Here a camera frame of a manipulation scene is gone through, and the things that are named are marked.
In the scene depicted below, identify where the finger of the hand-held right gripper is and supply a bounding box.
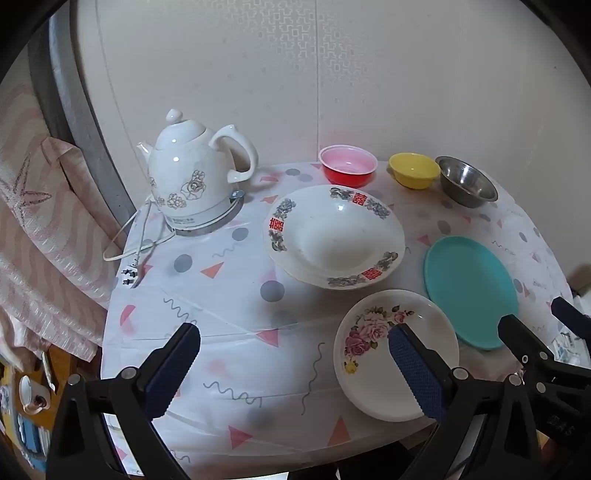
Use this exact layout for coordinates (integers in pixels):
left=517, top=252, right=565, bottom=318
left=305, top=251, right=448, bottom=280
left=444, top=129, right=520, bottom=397
left=551, top=296, right=591, bottom=344
left=498, top=314, right=561, bottom=398

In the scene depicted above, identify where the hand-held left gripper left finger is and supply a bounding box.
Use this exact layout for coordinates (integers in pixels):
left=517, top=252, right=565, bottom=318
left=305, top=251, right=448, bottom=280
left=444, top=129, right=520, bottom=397
left=46, top=322, right=202, bottom=480

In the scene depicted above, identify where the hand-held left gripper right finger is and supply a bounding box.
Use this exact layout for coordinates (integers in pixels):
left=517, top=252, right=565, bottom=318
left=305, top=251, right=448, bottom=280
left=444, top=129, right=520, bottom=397
left=388, top=322, right=541, bottom=480

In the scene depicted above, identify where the small floral white plate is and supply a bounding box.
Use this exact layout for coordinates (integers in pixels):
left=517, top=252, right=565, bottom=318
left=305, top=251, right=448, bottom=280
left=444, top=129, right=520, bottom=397
left=333, top=290, right=460, bottom=423

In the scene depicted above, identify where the teal plastic plate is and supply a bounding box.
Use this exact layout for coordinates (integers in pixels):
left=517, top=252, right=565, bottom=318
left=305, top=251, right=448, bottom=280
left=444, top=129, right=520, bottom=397
left=424, top=236, right=520, bottom=352

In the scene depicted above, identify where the large patterned white deep plate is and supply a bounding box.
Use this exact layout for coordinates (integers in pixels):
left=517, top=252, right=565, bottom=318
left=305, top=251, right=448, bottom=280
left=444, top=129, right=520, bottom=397
left=263, top=185, right=406, bottom=291

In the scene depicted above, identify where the stainless steel bowl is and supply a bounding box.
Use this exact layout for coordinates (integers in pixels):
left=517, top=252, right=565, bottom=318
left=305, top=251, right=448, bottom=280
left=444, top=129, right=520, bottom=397
left=435, top=156, right=499, bottom=208

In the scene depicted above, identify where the yellow plastic bowl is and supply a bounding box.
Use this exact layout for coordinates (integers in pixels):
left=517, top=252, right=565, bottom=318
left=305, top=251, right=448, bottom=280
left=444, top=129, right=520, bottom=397
left=389, top=152, right=441, bottom=190

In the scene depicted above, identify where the red plastic bowl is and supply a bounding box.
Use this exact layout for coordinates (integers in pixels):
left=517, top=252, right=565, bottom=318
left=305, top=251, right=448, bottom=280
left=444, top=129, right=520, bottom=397
left=318, top=145, right=379, bottom=188

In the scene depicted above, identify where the white patterned tablecloth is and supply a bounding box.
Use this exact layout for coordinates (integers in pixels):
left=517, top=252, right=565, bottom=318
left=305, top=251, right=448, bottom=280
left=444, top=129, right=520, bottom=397
left=99, top=161, right=575, bottom=480

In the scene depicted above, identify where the orange wooden furniture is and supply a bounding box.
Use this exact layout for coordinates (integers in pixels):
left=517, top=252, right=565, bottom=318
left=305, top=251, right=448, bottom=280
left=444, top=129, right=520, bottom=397
left=0, top=342, right=75, bottom=416

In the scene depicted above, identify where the white cup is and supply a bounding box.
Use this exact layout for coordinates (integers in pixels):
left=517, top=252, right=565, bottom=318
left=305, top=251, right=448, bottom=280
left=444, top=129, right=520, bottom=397
left=18, top=375, right=49, bottom=414

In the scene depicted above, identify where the silver kettle base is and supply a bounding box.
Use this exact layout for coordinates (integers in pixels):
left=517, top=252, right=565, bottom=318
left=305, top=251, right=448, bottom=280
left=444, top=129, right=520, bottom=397
left=161, top=189, right=245, bottom=237

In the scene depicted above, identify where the pink striped cloth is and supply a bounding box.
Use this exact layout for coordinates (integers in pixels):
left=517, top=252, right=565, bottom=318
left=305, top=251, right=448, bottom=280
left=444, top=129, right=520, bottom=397
left=0, top=83, right=125, bottom=361

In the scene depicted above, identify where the white ceramic electric kettle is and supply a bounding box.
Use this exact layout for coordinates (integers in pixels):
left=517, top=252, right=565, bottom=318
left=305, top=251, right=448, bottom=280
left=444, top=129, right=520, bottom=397
left=136, top=108, right=258, bottom=227

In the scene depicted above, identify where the white power cord with plug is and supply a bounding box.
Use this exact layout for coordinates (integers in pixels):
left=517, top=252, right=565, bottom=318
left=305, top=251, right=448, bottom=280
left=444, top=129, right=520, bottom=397
left=102, top=198, right=178, bottom=289

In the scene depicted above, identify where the dark grey post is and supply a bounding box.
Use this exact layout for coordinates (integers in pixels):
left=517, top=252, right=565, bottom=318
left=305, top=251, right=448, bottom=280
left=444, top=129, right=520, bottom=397
left=28, top=14, right=134, bottom=213

